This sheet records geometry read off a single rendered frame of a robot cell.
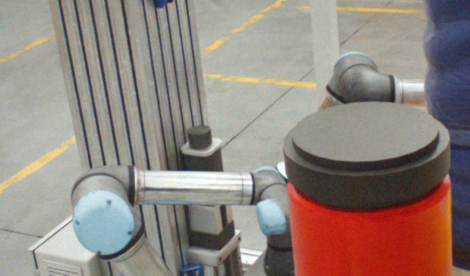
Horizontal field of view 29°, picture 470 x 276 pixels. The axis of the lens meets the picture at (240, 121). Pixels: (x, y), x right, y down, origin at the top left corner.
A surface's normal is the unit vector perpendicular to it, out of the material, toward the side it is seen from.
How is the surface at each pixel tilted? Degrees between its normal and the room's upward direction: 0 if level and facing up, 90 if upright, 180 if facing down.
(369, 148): 0
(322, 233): 90
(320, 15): 90
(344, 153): 0
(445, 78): 75
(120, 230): 83
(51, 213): 0
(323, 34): 90
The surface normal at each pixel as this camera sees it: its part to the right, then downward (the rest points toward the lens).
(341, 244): -0.36, 0.40
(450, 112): -0.62, 0.51
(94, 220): 0.15, 0.26
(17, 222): -0.11, -0.92
